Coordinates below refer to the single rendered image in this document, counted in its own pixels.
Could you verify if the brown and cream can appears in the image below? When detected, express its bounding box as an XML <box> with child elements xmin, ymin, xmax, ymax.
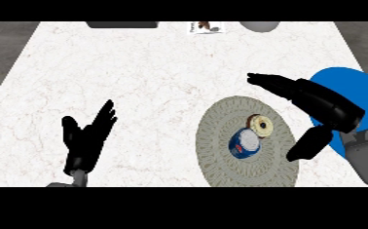
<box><xmin>245</xmin><ymin>113</ymin><xmax>275</xmax><ymax>139</ymax></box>

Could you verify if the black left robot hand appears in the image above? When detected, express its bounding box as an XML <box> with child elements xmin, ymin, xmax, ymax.
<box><xmin>60</xmin><ymin>98</ymin><xmax>119</xmax><ymax>177</ymax></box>

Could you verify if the round grey woven placemat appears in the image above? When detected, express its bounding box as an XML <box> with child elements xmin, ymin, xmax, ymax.
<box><xmin>193</xmin><ymin>95</ymin><xmax>300</xmax><ymax>188</ymax></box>

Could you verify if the blue plate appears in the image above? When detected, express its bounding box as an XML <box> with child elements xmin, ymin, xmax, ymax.
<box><xmin>307</xmin><ymin>66</ymin><xmax>368</xmax><ymax>160</ymax></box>

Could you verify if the white printed box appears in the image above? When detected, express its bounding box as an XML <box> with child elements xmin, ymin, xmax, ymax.
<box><xmin>186</xmin><ymin>20</ymin><xmax>226</xmax><ymax>35</ymax></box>

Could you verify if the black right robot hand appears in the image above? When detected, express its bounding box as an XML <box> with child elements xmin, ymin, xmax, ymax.
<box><xmin>245</xmin><ymin>72</ymin><xmax>366</xmax><ymax>163</ymax></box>

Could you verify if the grey rounded object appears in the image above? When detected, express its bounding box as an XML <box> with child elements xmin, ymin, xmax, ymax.
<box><xmin>238</xmin><ymin>20</ymin><xmax>281</xmax><ymax>33</ymax></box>

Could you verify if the dark grey flat appliance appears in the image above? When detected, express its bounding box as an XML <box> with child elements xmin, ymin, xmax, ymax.
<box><xmin>84</xmin><ymin>20</ymin><xmax>159</xmax><ymax>29</ymax></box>

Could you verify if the blue can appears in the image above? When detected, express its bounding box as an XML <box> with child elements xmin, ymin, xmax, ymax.
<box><xmin>227</xmin><ymin>127</ymin><xmax>263</xmax><ymax>160</ymax></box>

